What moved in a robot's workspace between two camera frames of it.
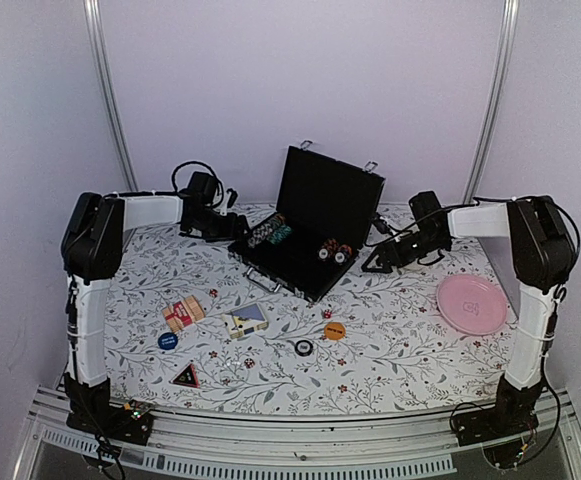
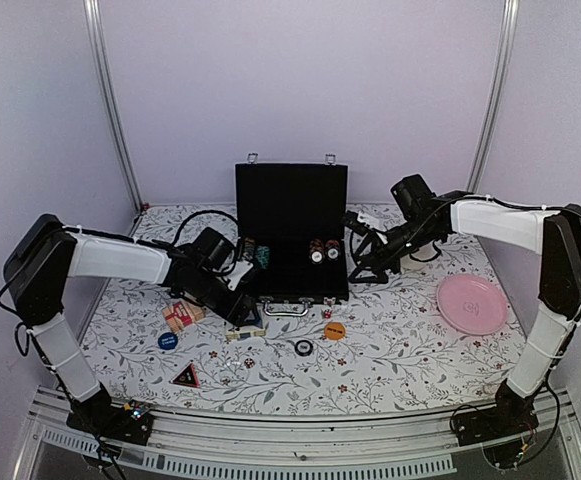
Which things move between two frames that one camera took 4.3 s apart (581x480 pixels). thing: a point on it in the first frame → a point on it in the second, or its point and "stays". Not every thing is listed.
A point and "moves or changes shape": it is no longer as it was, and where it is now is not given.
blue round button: (167, 340) stays
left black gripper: (230, 233) → (243, 311)
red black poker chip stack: (328, 249) → (316, 251)
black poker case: (325, 210) moves or changes shape
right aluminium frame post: (499, 98) stays
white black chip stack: (261, 234) → (249, 247)
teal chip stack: (279, 234) → (262, 256)
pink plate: (472, 304) stays
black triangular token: (187, 376) stays
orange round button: (334, 331) stays
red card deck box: (183, 313) stays
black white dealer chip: (304, 348) stays
